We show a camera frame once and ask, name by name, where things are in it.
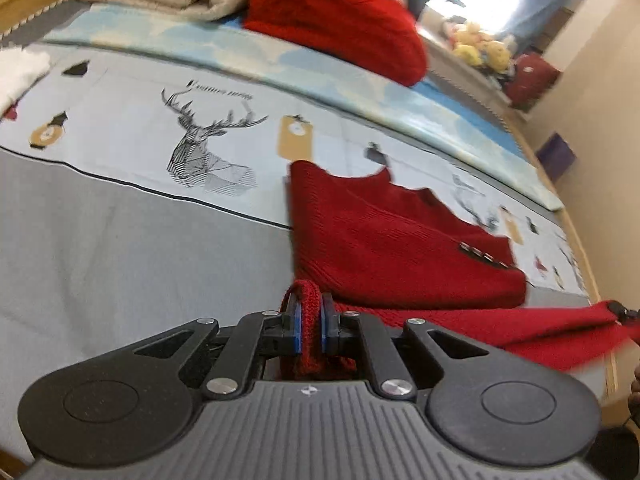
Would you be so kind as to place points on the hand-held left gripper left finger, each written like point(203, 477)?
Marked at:
point(299, 330)

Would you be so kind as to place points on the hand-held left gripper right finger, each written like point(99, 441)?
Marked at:
point(328, 327)

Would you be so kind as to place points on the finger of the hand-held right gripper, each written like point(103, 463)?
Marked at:
point(631, 322)

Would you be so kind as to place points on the dark red knit sweater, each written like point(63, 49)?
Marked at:
point(380, 240)

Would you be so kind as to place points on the purple box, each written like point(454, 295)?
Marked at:
point(555, 157)

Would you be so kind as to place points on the light blue patterned blanket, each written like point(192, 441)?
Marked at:
point(350, 85)

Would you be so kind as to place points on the dark red bag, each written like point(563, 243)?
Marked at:
point(532, 80)

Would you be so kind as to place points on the yellow plush toys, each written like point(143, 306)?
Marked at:
point(450, 67)

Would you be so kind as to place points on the red folded blanket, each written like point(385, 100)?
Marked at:
point(340, 10)

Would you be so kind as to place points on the blue curtain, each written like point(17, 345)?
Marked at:
point(540, 5)

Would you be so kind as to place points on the white garment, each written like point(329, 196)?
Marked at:
point(20, 75)

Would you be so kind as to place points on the wooden bed rail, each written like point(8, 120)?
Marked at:
point(580, 240)

